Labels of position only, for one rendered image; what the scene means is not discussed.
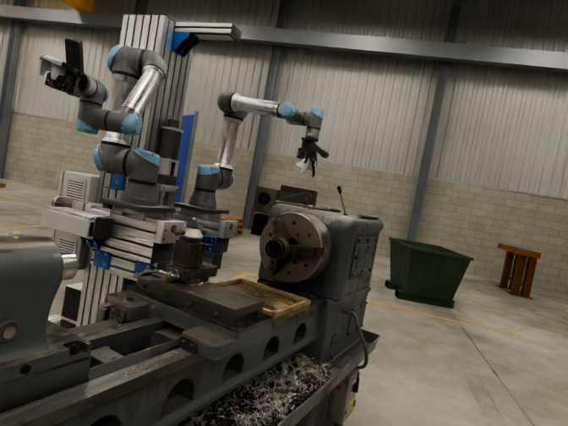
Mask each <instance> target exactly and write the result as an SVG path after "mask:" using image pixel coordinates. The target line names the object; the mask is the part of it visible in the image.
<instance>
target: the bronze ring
mask: <svg viewBox="0 0 568 426"><path fill-rule="evenodd" d="M265 252H266V253H267V255H268V256H270V257H271V258H274V259H285V258H286V257H287V256H288V254H289V252H290V245H289V242H288V241H287V240H286V239H285V238H275V239H272V240H270V241H269V242H268V243H267V244H266V246H265Z"/></svg>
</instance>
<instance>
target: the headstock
mask: <svg viewBox="0 0 568 426"><path fill-rule="evenodd" d="M286 212H296V213H304V214H309V215H311V216H315V217H316V218H318V219H319V220H321V221H322V222H323V223H324V224H325V226H326V228H327V229H328V231H329V233H330V237H331V241H332V254H331V257H330V262H329V264H328V265H327V266H326V268H325V269H324V271H323V272H322V273H320V274H319V275H318V276H316V277H315V278H312V279H313V280H312V279H309V280H306V281H300V282H296V283H286V282H283V281H279V280H277V279H276V278H275V277H274V276H273V275H272V274H271V273H270V272H268V271H267V269H266V268H265V267H264V265H263V262H262V260H261V261H260V266H259V274H258V277H259V278H261V279H264V280H267V281H272V282H274V283H277V284H280V285H283V286H286V287H290V288H293V289H297V290H299V291H302V292H307V293H310V294H313V295H315V296H319V297H322V298H326V299H329V300H332V301H337V302H339V301H341V300H343V299H345V296H346V295H349V294H351V293H353V292H356V291H358V290H361V289H363V288H365V287H369V283H370V279H371V275H372V269H373V265H374V257H375V253H376V248H377V243H378V239H379V234H380V231H381V230H382V229H383V227H384V224H383V222H382V221H379V220H370V219H362V218H358V217H357V216H353V215H348V214H347V216H350V217H347V216H344V213H338V212H332V211H325V210H317V209H313V210H311V209H307V208H303V207H301V206H296V205H295V206H294V205H282V204H276V205H274V206H273V207H272V208H271V209H270V214H269V219H268V222H269V221H270V220H271V219H272V218H274V217H275V218H276V217H278V216H280V215H281V214H282V213H286ZM332 214H333V215H332ZM339 215H340V216H339ZM338 279H339V280H338ZM298 283H299V284H298Z"/></svg>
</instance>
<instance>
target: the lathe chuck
mask: <svg viewBox="0 0 568 426"><path fill-rule="evenodd" d="M305 215H306V216H305ZM281 217H282V220H283V222H284V224H285V227H286V229H287V233H288V235H289V237H290V238H292V239H295V240H296V241H297V243H298V244H299V245H305V246H311V247H316V248H323V254H322V257H319V256H314V257H311V256H306V255H293V254H290V255H291V258H287V259H286V260H285V262H284V263H283V265H282V266H281V268H280V269H279V270H278V272H277V273H276V275H275V278H276V279H277V280H279V281H283V282H286V283H296V282H300V281H306V280H309V279H311V278H313V277H315V276H317V275H318V274H319V273H320V272H321V271H322V270H323V268H324V267H325V264H326V262H327V260H328V257H329V252H330V243H329V238H328V236H327V233H326V231H325V229H324V227H323V226H322V225H321V223H320V222H319V221H317V220H316V219H315V218H313V217H312V216H310V215H307V214H303V213H296V212H286V213H282V214H281ZM273 220H275V217H274V218H272V219H271V220H270V221H269V222H268V223H267V224H266V226H265V228H264V230H263V232H262V234H261V237H260V241H259V253H260V258H261V260H262V262H263V265H264V267H265V268H267V267H268V265H269V264H270V262H269V261H270V259H271V257H270V256H268V255H267V253H266V252H265V246H266V244H267V243H268V242H269V241H270V240H272V239H273V238H272V237H273V236H274V234H273V232H272V230H274V228H273V226H272V224H271V221H273ZM315 273H316V274H315ZM314 274H315V275H314ZM312 275H314V276H312ZM311 276H312V277H311Z"/></svg>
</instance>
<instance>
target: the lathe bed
mask: <svg viewBox="0 0 568 426"><path fill-rule="evenodd" d="M303 298H307V299H310V300H311V304H310V306H309V309H307V310H305V311H303V312H301V313H298V314H295V315H293V316H291V317H289V318H286V319H284V320H281V321H279V322H276V323H275V324H272V325H271V330H270V336H269V337H266V338H265V339H263V340H261V341H258V342H256V343H254V344H252V345H250V346H248V347H245V348H243V349H241V350H239V351H237V352H235V353H232V354H230V355H228V356H226V357H224V358H222V359H219V360H209V359H207V358H204V357H201V356H200V355H198V354H196V353H195V354H193V353H191V352H189V351H187V350H184V349H182V348H181V347H180V346H179V343H180V338H181V336H182V333H183V331H184V330H185V329H182V328H180V327H178V326H175V325H173V324H170V323H168V322H166V321H164V320H162V319H158V318H155V317H149V318H146V319H140V320H136V321H133V322H129V323H126V324H122V325H119V326H118V325H117V318H115V319H108V320H104V321H101V322H96V323H93V324H88V325H82V326H78V327H74V328H71V329H67V330H68V331H70V332H72V333H74V334H75V335H77V336H81V337H82V336H84V337H82V338H83V339H85V340H87V341H89V342H91V348H90V356H91V360H90V372H89V376H90V378H89V381H88V382H85V383H84V384H81V385H77V386H75V387H72V388H69V389H67V390H63V391H61V392H58V393H56V394H53V395H51V396H47V397H45V398H42V399H40V400H37V401H33V402H31V403H29V404H26V405H23V406H21V407H17V408H15V409H13V410H10V411H7V412H4V413H1V414H0V426H174V425H176V424H178V423H180V422H182V421H183V420H184V419H186V418H188V417H190V416H191V415H193V414H195V413H196V412H198V411H199V410H201V409H203V408H204V407H207V406H208V405H210V404H211V403H212V402H214V401H216V400H218V399H220V398H221V397H223V396H224V395H226V394H227V393H229V392H231V391H233V390H235V389H236V388H238V387H239V386H240V385H243V384H244V383H246V382H248V381H249V380H251V379H252V378H254V377H256V376H257V375H259V374H261V373H263V372H265V371H266V370H267V369H269V368H271V367H273V366H274V365H276V364H278V363H279V362H280V361H282V360H284V359H285V358H288V357H289V356H291V355H293V354H294V353H295V352H297V351H299V350H301V349H302V348H304V347H306V346H307V345H309V344H310V343H312V342H314V341H316V340H318V339H319V338H320V332H319V329H320V319H321V314H322V308H323V307H324V306H326V304H327V301H328V299H326V298H322V297H317V298H313V299H311V297H310V294H308V295H305V296H303ZM122 326H123V327H122ZM124 326H127V328H128V329H125V328H126V327H124ZM118 327H119V328H118ZM120 327H122V329H120ZM130 328H131V329H132V330H130ZM107 330H108V331H107ZM81 332H82V333H83V335H82V334H81V335H79V334H80V333H81ZM85 333H86V334H85ZM93 337H94V338H93ZM156 345H157V346H156ZM174 349H177V350H178V351H179V352H178V353H177V355H176V354H174V353H176V352H174ZM102 350H104V352H103V351H102ZM169 351H170V352H169ZM168 352H169V353H168ZM173 352H174V353H173ZM180 352H181V353H180ZM99 353H101V354H99ZM109 353H110V354H109ZM171 353H172V354H171ZM128 354H130V355H128ZM131 354H132V355H131ZM105 357H106V358H105ZM114 357H116V358H114ZM169 357H170V358H169ZM112 358H114V359H112ZM175 358H176V360H175ZM154 359H156V360H154ZM157 359H158V360H157ZM173 359H174V361H173ZM145 362H146V363H145ZM147 363H148V365H146V364H147ZM156 363H157V367H156ZM134 366H135V367H134ZM132 367H134V369H132ZM141 367H142V368H144V369H142V368H141ZM145 367H146V368H148V369H146V368H145ZM126 369H128V370H126ZM147 370H148V371H147ZM126 371H127V373H126ZM138 371H139V372H138ZM111 374H112V375H111ZM115 375H116V376H115ZM125 375H127V377H126V376H125ZM126 378H127V379H126ZM122 379H123V380H122Z"/></svg>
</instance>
